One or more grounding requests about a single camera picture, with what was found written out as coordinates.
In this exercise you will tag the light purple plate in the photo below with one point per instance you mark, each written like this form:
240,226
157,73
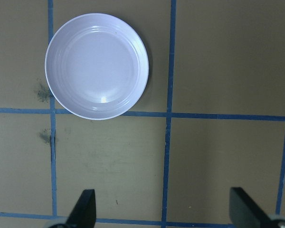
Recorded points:
96,66

